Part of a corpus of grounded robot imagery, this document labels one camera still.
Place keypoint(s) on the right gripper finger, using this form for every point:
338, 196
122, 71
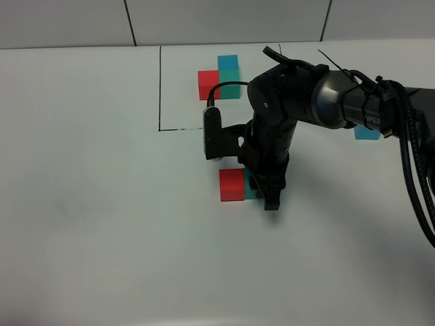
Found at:
271, 193

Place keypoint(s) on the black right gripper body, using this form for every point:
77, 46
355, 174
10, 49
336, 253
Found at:
264, 152

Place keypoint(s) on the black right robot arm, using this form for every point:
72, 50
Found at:
301, 92

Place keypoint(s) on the template green cube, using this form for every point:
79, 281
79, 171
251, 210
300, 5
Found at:
230, 91

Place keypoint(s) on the template red cube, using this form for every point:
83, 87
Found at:
206, 81

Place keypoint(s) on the template blue cube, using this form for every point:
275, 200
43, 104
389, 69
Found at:
228, 62

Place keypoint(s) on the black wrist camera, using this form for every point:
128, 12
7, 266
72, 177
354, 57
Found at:
212, 129

